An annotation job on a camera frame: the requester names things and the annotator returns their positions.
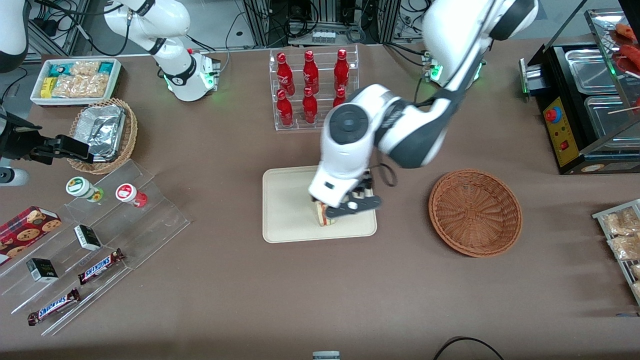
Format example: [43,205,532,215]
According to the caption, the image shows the clear acrylic bottle rack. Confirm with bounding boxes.
[269,45,360,132]

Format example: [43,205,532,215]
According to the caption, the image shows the metal wire tray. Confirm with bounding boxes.
[592,199,640,306]

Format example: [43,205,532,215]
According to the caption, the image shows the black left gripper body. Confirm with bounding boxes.
[347,170,384,213]

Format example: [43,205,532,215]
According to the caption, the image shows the red lidded cup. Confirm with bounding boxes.
[115,183,148,208]

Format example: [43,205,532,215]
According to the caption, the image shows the black cable loop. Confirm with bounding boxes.
[372,162,399,189]

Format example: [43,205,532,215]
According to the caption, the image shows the clear acrylic stepped shelf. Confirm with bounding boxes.
[0,160,192,337]

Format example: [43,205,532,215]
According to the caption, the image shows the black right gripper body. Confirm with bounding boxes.
[0,127,59,166]

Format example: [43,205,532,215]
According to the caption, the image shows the clear peanut brittle pack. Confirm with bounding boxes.
[52,74,112,99]
[70,61,101,77]

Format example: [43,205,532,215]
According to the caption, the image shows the white snack bin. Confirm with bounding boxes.
[30,57,123,108]

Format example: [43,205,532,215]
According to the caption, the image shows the cream rectangular tray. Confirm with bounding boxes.
[262,166,378,244]

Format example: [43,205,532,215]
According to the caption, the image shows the aluminium foil tray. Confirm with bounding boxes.
[72,104,126,163]

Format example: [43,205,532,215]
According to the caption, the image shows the black Face tissue box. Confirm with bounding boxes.
[26,258,59,283]

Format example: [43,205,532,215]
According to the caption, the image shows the small black carton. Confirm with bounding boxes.
[74,224,103,252]

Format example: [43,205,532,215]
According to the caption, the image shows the stainless steel pan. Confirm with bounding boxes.
[565,49,621,96]
[584,95,640,142]

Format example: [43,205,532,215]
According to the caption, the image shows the Snickers chocolate bar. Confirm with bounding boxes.
[27,287,81,327]
[77,248,126,286]

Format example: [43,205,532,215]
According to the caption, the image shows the large round wicker basket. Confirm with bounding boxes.
[428,169,523,258]

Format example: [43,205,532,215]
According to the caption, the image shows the small wicker basket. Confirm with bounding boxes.
[67,97,138,176]

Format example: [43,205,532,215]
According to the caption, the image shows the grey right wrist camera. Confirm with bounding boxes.
[0,168,30,187]

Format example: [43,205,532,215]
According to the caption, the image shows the red chocolate chip cookie box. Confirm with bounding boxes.
[0,206,62,266]

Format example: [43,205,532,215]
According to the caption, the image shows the triangle sandwich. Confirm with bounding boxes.
[313,199,337,227]

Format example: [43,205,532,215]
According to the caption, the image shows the green lidded sunflower cup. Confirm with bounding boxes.
[65,176,105,203]

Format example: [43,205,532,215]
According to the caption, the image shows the black food warmer appliance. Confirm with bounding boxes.
[520,7,640,176]

